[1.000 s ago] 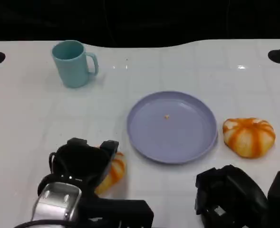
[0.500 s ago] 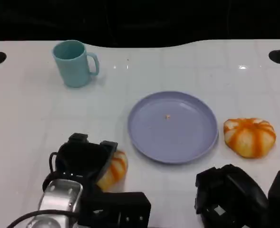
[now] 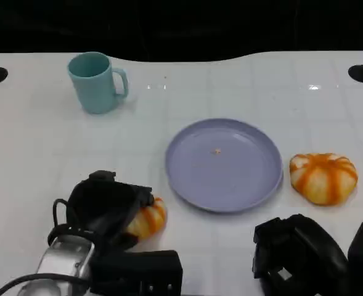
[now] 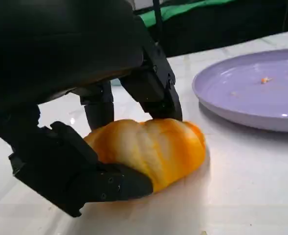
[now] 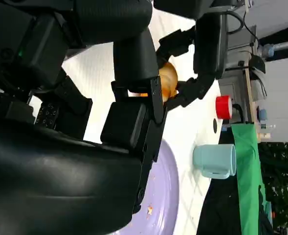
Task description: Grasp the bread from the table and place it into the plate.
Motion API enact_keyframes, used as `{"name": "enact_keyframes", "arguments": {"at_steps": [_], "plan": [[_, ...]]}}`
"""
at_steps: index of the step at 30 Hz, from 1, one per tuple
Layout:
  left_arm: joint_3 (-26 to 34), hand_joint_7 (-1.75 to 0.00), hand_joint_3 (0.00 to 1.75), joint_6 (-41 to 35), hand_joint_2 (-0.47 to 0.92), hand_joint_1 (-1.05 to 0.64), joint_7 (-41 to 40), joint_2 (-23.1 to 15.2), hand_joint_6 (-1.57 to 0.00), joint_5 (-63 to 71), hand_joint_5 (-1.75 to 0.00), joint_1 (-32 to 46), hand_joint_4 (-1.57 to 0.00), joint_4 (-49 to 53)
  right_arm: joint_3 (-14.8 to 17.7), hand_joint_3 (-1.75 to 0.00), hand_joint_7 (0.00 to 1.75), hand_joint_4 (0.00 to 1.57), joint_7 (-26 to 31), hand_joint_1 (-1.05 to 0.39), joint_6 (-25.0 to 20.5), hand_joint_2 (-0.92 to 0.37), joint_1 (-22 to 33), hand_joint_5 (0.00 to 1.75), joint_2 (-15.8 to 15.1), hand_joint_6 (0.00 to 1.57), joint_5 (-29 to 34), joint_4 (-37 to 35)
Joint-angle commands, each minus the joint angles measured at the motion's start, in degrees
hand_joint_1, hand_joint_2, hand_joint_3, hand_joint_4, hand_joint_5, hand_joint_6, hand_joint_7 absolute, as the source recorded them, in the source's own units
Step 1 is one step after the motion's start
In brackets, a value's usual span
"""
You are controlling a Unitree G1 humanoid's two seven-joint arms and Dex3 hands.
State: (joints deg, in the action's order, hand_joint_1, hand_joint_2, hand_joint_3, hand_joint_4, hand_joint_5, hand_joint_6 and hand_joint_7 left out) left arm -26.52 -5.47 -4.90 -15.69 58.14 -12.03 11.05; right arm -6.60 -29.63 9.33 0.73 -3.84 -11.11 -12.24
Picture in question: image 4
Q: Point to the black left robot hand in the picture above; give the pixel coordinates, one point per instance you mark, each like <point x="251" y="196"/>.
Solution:
<point x="60" y="49"/>

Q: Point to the orange and white bread roll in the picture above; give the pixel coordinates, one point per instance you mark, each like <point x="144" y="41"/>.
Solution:
<point x="158" y="151"/>

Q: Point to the black upright pole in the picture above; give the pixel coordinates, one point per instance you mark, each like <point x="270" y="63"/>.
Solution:
<point x="158" y="19"/>

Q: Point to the green cloth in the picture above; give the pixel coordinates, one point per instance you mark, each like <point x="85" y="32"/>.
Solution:
<point x="183" y="9"/>

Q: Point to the lilac plate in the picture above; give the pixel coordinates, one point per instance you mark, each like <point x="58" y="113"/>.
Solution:
<point x="251" y="98"/>

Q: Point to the small orange crumb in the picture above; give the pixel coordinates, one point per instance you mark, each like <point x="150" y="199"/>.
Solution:
<point x="265" y="79"/>

